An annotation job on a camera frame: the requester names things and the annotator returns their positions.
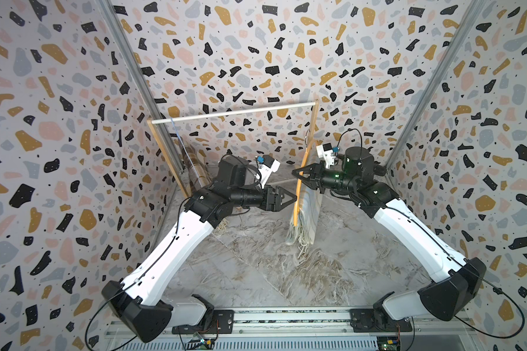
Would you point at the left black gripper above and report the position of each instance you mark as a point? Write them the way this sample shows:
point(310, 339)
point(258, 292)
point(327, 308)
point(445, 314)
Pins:
point(280, 193)

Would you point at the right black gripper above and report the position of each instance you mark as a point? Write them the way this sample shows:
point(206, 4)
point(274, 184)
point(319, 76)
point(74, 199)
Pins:
point(319, 175)

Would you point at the light blue wire hanger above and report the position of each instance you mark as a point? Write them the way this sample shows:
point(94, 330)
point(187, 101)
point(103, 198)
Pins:
point(178, 136)

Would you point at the blue plaid fringed scarf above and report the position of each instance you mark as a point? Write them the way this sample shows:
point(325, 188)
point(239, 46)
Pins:
point(305, 218)

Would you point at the brown plaid fringed scarf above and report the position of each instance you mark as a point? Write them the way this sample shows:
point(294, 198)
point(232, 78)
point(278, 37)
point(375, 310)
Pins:
point(197, 174)

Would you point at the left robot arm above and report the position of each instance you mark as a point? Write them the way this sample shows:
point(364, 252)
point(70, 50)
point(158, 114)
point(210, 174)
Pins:
point(137, 299)

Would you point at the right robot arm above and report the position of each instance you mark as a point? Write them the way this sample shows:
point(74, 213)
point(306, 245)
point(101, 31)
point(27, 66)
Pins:
point(454, 279)

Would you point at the wooden clothes rack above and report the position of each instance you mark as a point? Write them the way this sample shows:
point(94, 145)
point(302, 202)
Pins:
point(281, 130)

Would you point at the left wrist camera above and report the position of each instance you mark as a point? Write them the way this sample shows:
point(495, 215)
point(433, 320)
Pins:
point(267, 165)

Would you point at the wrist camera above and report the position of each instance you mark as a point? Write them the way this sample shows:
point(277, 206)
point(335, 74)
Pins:
point(327, 153)
point(267, 165)

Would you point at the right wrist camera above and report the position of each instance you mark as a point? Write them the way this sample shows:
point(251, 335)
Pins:
point(327, 153)

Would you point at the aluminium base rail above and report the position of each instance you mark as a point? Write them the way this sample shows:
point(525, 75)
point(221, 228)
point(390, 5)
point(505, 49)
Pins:
point(301, 328)

